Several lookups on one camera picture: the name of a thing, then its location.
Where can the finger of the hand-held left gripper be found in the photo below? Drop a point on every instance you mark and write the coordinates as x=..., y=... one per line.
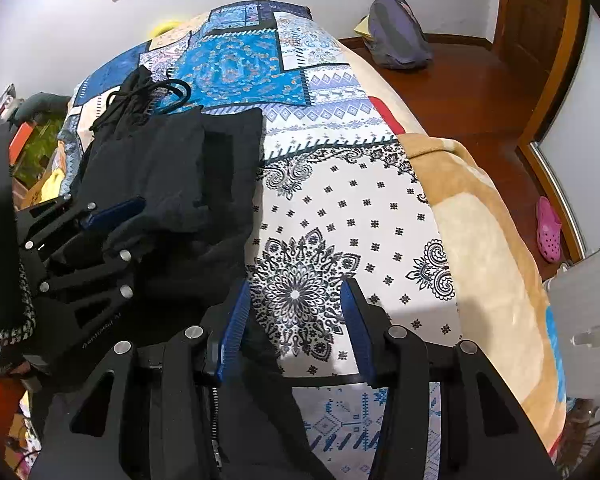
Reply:
x=112, y=213
x=105, y=285

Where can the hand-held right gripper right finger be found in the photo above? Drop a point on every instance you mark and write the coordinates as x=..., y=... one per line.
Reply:
x=356, y=330

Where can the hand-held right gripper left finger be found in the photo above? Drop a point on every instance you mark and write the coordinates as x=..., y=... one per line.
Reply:
x=232, y=330

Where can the black zip hoodie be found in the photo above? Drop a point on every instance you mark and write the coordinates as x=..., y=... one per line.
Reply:
x=180, y=160

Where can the person's left hand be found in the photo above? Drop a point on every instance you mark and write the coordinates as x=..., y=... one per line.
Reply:
x=5, y=367

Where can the yellow cloth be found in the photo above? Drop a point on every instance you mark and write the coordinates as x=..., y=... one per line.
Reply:
x=54, y=183

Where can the green and orange plush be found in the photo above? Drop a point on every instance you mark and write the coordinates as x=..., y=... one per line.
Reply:
x=37, y=152

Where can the orange box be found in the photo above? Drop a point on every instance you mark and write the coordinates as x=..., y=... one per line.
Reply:
x=19, y=141

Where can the grey green plush toy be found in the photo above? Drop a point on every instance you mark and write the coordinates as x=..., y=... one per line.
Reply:
x=37, y=105

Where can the patterned blue white bedsheet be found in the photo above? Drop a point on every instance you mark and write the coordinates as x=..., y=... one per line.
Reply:
x=330, y=195

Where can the beige blanket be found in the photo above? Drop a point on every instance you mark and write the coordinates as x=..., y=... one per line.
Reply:
x=480, y=240

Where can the yellow round object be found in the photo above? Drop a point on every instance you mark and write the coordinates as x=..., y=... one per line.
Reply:
x=166, y=28

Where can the pink clog shoe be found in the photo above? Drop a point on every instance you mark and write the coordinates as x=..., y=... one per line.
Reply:
x=549, y=230

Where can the white plastic appliance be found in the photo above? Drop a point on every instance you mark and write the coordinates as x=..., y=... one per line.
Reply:
x=585, y=300

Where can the purple grey backpack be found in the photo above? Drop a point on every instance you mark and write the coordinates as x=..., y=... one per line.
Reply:
x=395, y=30

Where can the yellow paper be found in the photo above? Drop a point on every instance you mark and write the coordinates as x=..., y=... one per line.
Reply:
x=361, y=27

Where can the wooden door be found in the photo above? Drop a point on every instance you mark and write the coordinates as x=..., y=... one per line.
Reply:
x=535, y=5

